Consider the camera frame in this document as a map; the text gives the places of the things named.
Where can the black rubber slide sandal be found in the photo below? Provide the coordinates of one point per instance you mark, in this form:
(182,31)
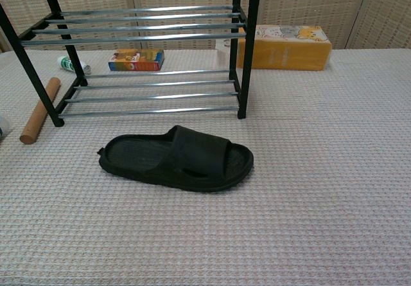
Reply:
(199,157)

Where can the black metal shoe rack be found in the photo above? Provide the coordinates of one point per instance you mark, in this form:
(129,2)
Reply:
(246,74)

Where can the small white box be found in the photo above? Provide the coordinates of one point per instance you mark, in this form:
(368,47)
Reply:
(223,53)

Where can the orange blue small carton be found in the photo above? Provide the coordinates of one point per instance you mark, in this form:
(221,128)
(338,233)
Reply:
(138,61)

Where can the white waffle tablecloth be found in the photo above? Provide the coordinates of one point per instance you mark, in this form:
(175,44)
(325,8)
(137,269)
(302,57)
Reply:
(289,202)

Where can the yellow cat print tissue pack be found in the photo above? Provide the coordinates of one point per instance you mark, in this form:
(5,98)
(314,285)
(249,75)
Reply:
(289,54)

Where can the white green tube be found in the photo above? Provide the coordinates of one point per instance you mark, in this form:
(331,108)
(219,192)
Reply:
(64,63)

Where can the wooden rolling pin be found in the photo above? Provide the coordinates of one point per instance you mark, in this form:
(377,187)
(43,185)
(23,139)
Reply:
(38,112)

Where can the beige woven folding screen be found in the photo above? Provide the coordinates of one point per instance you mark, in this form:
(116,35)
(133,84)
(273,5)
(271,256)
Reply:
(321,3)

